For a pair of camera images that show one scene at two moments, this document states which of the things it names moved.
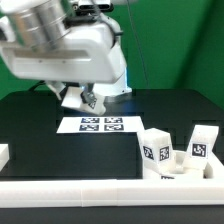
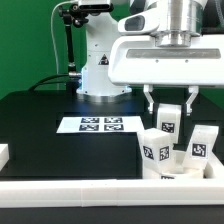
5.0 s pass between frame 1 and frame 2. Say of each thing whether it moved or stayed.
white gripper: moved
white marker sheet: stayed
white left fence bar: stayed
